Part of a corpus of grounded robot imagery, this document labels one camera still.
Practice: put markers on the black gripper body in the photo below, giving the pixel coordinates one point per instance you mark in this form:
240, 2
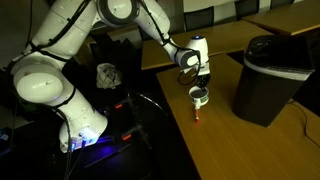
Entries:
204, 79

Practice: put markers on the white mug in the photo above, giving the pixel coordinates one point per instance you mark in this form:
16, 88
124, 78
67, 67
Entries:
199, 98

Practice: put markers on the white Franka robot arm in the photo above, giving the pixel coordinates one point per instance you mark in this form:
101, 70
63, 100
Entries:
40, 83

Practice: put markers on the red marker pen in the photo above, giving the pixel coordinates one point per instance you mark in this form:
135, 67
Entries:
196, 116

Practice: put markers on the long wooden table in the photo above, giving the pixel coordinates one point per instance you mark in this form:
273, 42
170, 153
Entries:
226, 36

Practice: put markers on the black trash bin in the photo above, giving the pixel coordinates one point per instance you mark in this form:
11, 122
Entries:
266, 90

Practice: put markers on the crumpled grey cloth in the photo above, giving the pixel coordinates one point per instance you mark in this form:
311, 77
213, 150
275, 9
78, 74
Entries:
108, 76

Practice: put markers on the small wooden table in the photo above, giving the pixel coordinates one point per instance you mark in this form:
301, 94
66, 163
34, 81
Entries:
286, 18

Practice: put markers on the black camera tripod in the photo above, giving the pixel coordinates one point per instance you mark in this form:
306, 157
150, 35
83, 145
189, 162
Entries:
135, 128

